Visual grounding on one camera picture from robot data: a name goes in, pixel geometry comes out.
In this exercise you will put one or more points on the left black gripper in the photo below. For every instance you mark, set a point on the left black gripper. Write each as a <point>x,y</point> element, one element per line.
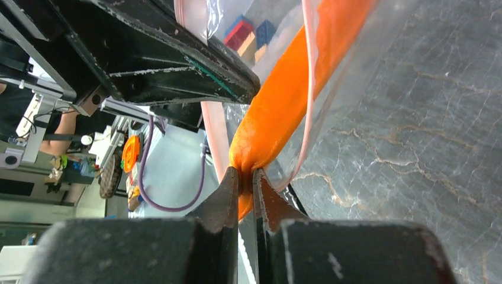
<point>37,28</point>

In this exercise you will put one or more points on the blue toy block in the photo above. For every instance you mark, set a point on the blue toy block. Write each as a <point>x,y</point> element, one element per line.
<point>264,33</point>

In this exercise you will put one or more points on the red toy block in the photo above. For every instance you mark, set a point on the red toy block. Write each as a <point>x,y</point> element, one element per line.
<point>238,34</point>

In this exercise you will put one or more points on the small wooden block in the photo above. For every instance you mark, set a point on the small wooden block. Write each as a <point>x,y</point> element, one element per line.
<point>248,49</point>

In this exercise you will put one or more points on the clear zip top bag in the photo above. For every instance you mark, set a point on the clear zip top bag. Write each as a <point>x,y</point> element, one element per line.
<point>374,38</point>

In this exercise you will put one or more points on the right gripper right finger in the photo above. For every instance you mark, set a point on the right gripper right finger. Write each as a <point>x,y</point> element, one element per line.
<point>293,248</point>

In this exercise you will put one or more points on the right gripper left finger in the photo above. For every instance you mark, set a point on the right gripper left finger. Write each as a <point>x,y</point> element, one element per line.
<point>198,248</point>

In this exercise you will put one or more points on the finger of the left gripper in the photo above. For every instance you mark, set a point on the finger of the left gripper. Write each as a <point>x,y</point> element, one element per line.
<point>141,55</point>

